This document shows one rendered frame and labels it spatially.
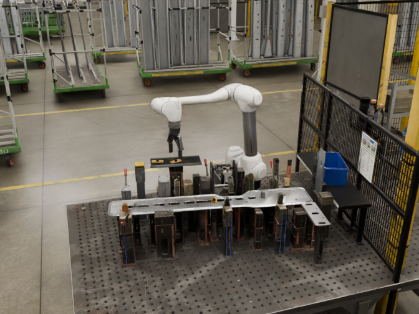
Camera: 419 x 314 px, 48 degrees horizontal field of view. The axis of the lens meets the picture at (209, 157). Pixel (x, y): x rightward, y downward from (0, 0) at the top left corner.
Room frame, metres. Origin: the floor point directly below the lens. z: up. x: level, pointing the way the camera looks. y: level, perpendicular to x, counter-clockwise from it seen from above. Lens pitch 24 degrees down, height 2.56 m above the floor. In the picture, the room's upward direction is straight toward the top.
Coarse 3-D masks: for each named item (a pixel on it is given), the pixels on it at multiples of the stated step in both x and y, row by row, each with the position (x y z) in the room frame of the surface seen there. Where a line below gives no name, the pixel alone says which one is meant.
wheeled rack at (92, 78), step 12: (72, 0) 10.15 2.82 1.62; (84, 0) 10.22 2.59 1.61; (48, 12) 8.23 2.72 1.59; (48, 36) 8.22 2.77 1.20; (96, 60) 10.26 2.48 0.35; (60, 72) 9.44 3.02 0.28; (72, 72) 9.44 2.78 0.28; (84, 72) 9.44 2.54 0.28; (96, 72) 9.44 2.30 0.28; (60, 84) 8.52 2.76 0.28; (72, 84) 8.45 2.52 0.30; (84, 84) 8.52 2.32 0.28; (96, 84) 8.52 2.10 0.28; (108, 84) 8.54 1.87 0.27; (60, 96) 8.29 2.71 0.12
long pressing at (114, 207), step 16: (256, 192) 2.93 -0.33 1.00; (272, 192) 2.93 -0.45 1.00; (288, 192) 2.93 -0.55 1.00; (304, 192) 2.93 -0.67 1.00; (112, 208) 2.70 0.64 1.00; (128, 208) 2.70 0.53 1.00; (144, 208) 2.70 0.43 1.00; (160, 208) 2.70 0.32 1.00; (176, 208) 2.70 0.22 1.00; (192, 208) 2.70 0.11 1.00; (208, 208) 2.71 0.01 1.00
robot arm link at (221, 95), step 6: (222, 90) 3.37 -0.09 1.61; (198, 96) 3.30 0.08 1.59; (204, 96) 3.30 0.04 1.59; (210, 96) 3.30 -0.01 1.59; (216, 96) 3.32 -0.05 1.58; (222, 96) 3.34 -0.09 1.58; (228, 96) 3.37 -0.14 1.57; (156, 102) 3.18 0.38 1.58; (162, 102) 3.15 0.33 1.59; (186, 102) 3.28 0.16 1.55; (192, 102) 3.28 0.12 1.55; (198, 102) 3.28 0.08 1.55; (204, 102) 3.29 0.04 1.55; (210, 102) 3.30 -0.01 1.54; (156, 108) 3.16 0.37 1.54; (162, 114) 3.14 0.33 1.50
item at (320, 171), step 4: (320, 148) 2.93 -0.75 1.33; (320, 152) 2.93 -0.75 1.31; (324, 152) 2.86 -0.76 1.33; (320, 156) 2.92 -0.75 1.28; (324, 156) 2.86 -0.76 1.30; (320, 160) 2.91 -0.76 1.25; (324, 160) 2.85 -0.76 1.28; (324, 164) 2.84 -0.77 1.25; (320, 168) 2.90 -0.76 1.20; (316, 172) 2.96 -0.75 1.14; (320, 172) 2.89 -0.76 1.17; (316, 176) 2.96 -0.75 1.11; (320, 176) 2.88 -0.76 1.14; (316, 180) 2.95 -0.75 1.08; (320, 180) 2.88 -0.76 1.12; (316, 184) 2.94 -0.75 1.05; (320, 184) 2.87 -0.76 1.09; (316, 188) 2.94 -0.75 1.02; (320, 188) 2.86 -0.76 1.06
